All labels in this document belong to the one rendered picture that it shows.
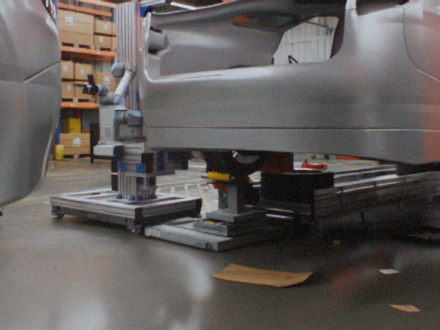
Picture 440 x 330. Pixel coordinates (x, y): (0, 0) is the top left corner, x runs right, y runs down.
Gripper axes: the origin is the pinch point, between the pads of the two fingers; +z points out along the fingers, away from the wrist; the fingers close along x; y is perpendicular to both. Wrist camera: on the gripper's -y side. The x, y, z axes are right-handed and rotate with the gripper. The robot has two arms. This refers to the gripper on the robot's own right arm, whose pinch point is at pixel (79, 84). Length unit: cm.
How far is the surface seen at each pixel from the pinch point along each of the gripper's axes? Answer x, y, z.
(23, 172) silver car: -199, 15, 253
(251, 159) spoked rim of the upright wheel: -126, 43, -66
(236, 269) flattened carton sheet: -166, 101, 33
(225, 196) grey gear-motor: -101, 80, -81
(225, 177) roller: -116, 57, -42
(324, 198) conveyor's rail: -181, 69, -104
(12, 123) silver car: -200, 3, 259
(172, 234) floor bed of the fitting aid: -86, 106, -22
